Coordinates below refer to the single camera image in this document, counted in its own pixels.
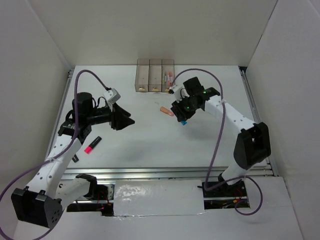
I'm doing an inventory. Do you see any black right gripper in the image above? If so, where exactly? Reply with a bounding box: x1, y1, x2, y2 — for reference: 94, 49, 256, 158
172, 94, 200, 122

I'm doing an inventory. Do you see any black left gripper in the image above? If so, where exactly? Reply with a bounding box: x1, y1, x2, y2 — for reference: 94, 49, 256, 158
86, 100, 135, 131

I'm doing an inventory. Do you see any orange pen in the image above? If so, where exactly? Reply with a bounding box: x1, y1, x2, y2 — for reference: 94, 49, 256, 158
166, 71, 170, 86
170, 71, 175, 86

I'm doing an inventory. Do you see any pink black highlighter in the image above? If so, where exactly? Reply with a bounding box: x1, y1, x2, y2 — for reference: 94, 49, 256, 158
84, 136, 102, 154

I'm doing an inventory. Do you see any green black highlighter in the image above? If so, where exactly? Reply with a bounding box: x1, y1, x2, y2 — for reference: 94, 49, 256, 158
72, 154, 79, 163

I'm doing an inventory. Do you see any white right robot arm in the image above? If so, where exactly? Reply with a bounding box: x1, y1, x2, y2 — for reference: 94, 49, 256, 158
168, 77, 271, 196

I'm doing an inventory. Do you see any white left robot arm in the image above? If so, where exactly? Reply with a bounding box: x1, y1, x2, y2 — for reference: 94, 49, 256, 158
11, 88, 135, 229

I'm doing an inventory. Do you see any orange pen cap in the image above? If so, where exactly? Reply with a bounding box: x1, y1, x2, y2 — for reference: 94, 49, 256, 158
160, 106, 174, 117

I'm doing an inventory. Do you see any left brown transparent container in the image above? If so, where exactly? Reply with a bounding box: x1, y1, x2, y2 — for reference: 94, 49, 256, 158
134, 58, 150, 92

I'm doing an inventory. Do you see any right brown transparent container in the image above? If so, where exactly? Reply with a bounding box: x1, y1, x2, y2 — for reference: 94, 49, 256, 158
161, 59, 175, 93

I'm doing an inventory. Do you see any white front cover panel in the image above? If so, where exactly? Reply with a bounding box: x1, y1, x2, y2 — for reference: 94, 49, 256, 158
113, 179, 205, 217

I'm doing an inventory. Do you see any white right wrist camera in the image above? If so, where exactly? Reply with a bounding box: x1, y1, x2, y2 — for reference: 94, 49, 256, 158
168, 85, 187, 103

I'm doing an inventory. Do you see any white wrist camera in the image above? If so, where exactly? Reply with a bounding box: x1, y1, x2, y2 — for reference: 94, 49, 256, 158
168, 85, 187, 103
103, 88, 121, 105

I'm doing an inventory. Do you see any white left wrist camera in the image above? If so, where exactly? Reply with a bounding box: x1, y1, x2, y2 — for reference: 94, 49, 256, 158
103, 88, 121, 105

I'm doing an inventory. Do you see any aluminium frame rail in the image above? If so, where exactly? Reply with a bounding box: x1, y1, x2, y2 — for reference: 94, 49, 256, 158
58, 66, 280, 180

